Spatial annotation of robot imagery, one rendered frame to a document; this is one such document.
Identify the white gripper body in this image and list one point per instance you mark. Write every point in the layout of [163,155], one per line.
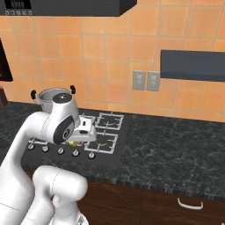
[85,136]

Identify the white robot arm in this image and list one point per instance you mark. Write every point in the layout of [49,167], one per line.
[17,164]

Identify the silver hob knob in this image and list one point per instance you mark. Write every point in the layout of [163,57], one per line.
[91,155]
[60,150]
[44,149]
[76,153]
[30,146]

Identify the black hob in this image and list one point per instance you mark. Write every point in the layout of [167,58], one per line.
[117,140]

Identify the dark wood drawer front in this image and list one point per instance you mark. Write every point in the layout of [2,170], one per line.
[117,205]
[211,214]

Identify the black range hood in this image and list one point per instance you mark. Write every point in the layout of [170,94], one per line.
[73,7]

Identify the grey wall socket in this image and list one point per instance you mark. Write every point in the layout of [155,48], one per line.
[139,80]
[153,81]

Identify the dark brown wall cupboard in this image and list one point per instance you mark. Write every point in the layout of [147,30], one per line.
[4,64]

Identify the dark blue wall shelf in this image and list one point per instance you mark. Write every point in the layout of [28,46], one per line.
[193,65]

